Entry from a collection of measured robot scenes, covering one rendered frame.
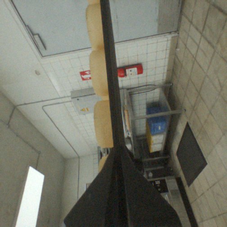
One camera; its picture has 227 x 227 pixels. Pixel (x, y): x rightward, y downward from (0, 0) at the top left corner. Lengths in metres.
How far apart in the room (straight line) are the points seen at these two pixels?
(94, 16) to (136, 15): 2.33
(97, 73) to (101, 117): 0.04
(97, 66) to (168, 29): 2.58
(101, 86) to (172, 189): 3.71
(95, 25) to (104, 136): 0.11
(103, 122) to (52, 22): 2.43
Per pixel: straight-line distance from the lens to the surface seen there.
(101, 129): 0.15
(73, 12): 2.47
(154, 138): 3.54
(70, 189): 5.20
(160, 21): 2.65
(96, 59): 0.17
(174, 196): 3.82
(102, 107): 0.16
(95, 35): 0.19
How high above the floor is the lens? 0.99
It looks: 3 degrees up
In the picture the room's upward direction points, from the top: 100 degrees counter-clockwise
